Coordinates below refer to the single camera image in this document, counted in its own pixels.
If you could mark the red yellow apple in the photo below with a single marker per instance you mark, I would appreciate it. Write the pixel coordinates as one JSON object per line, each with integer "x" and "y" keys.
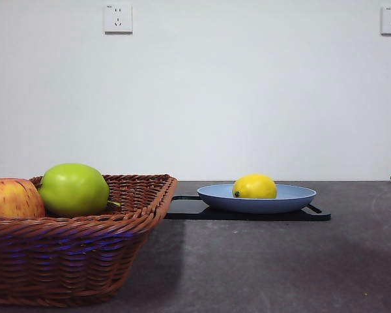
{"x": 9, "y": 199}

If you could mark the brown wicker basket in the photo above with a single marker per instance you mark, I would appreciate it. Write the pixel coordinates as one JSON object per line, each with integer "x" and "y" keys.
{"x": 68, "y": 254}

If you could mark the green apple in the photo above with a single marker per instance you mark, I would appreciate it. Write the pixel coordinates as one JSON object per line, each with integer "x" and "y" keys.
{"x": 71, "y": 189}

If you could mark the yellow lemon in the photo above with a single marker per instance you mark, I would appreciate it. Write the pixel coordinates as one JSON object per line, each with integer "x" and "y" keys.
{"x": 254, "y": 186}

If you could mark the blue round plate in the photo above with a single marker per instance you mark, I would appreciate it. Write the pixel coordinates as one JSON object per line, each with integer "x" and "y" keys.
{"x": 257, "y": 206}

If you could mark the black flat tray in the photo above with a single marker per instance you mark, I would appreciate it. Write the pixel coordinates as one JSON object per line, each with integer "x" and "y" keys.
{"x": 189, "y": 212}

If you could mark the small green stem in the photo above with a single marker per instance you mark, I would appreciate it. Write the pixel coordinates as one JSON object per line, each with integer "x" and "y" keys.
{"x": 114, "y": 204}

